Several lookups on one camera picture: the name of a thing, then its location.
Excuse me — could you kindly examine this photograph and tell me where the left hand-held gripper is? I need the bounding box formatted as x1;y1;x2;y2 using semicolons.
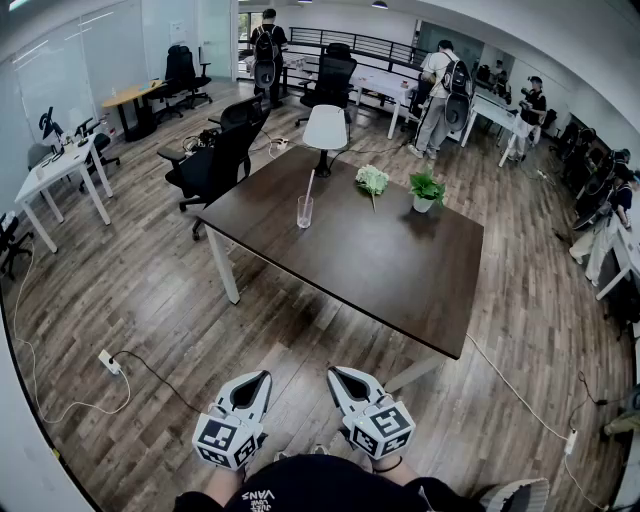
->
192;370;274;472

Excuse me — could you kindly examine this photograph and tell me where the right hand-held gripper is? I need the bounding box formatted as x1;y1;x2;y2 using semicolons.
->
327;366;417;461

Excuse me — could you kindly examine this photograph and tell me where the clear drinking glass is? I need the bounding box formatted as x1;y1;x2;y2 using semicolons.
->
296;194;315;231

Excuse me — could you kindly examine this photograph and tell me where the pink plastic straw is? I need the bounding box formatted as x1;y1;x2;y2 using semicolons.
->
304;168;317;227

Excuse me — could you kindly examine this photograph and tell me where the person's left forearm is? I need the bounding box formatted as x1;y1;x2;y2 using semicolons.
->
207;462;249;504

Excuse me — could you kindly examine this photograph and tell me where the black monitor on arm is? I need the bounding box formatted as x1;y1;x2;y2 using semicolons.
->
38;105;65;147

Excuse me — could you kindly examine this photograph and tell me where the person's right forearm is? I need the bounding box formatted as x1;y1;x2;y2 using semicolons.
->
367;452;421;489

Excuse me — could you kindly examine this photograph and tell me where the white table leg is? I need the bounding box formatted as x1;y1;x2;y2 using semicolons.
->
384;352;446;394

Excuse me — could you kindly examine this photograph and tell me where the person's black t-shirt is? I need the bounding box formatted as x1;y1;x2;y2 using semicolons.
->
172;453;486;512

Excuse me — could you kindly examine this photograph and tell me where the grey ribbed object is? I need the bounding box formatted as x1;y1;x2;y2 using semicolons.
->
474;477;551;512

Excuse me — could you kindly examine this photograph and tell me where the green plant in white pot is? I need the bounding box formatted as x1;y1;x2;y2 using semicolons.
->
408;168;448;215

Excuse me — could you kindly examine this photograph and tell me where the white flower bouquet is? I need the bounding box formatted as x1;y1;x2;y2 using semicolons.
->
354;163;391;214

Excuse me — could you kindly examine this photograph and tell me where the black office chair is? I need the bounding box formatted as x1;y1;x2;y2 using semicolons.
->
73;117;122;194
156;93;272;242
155;44;214;124
0;211;35;281
294;42;359;127

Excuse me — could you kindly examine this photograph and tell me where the white shade table lamp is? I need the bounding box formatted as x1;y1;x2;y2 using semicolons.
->
302;104;349;179

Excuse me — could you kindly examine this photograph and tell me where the white desk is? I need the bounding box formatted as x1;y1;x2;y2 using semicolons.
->
13;131;114;254

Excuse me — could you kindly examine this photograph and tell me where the white table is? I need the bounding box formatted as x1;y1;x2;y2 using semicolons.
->
594;199;640;302
458;91;524;169
348;67;420;141

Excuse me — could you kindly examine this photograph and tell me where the grey chair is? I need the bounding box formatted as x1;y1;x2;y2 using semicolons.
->
27;143;55;172

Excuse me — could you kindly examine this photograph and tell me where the round wooden table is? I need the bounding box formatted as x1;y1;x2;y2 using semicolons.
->
101;79;169;144

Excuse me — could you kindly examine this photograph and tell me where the black metal railing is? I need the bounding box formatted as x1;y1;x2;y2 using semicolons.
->
288;26;432;76

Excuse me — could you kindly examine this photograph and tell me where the table with patterned cloth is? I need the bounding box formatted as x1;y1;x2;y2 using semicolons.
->
242;51;321;96

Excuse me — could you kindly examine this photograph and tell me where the white floor cable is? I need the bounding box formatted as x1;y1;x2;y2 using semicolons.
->
12;239;133;425
466;333;609;511

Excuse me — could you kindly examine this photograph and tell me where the black floor cable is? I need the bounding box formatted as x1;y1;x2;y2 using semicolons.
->
569;369;631;432
113;349;202;415

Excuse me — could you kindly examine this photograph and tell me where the black lamp cable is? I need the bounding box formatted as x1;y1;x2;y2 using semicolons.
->
327;134;416;174

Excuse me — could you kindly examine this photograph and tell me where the tangle of cables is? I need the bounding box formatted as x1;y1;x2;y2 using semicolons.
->
180;128;222;157

